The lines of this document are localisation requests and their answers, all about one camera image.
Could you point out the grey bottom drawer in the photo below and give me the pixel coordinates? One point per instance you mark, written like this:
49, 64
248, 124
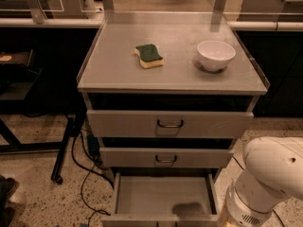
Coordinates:
146, 201

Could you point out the grey drawer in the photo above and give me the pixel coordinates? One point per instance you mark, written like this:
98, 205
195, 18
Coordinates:
146, 201
166, 157
149, 124

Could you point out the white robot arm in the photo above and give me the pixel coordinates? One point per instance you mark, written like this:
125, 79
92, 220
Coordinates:
273, 173

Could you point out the grey metal drawer cabinet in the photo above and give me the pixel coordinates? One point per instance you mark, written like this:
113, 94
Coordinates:
112, 78

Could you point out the grey top drawer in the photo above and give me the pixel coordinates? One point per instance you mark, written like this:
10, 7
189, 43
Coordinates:
149, 124

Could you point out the grey middle drawer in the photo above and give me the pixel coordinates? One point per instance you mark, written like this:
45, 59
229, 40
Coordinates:
166, 157

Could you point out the green and yellow sponge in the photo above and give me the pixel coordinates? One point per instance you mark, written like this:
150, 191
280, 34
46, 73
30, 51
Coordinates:
148, 56

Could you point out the black power adapter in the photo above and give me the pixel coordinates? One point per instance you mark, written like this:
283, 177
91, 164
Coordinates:
93, 146

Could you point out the white ceramic bowl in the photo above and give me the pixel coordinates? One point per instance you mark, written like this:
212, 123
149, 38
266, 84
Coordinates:
215, 55

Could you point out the black metal table frame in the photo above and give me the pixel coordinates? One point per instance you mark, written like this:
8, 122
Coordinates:
18, 75

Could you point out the white horizontal rail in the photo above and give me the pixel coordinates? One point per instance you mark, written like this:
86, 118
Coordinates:
80, 23

